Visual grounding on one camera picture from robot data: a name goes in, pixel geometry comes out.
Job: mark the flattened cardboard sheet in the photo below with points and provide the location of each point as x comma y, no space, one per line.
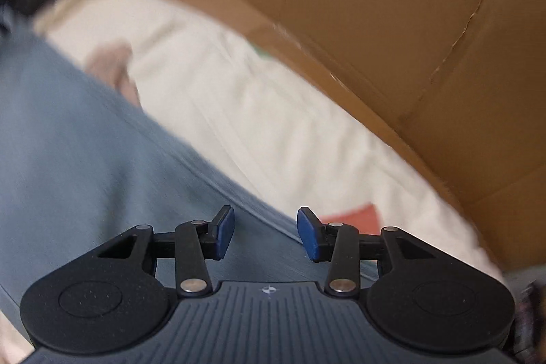
384,27

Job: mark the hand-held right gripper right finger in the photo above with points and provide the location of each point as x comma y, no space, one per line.
309,236

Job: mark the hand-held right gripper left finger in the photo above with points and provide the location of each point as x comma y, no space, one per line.
226,232

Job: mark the cream bear print bed sheet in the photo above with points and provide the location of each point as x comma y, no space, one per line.
256,104

